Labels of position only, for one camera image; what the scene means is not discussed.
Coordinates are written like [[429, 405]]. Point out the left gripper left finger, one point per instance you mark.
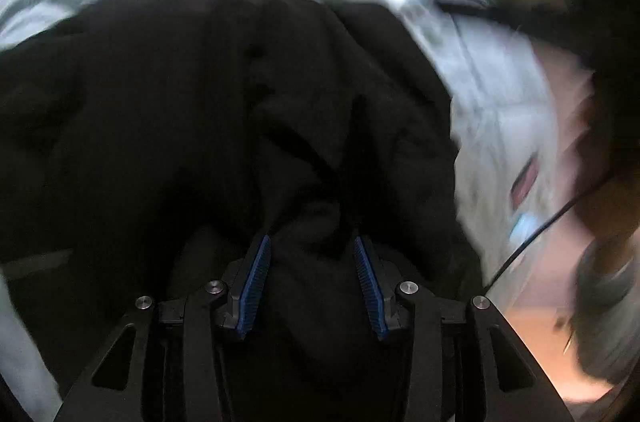
[[245, 289]]

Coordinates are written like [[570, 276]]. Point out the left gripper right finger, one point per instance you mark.
[[378, 281]]

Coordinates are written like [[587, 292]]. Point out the black hooded sweatshirt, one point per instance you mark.
[[155, 140]]

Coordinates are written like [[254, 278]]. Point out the grey right sleeve forearm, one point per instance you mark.
[[606, 317]]

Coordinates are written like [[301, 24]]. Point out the light green duvet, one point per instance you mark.
[[170, 360]]

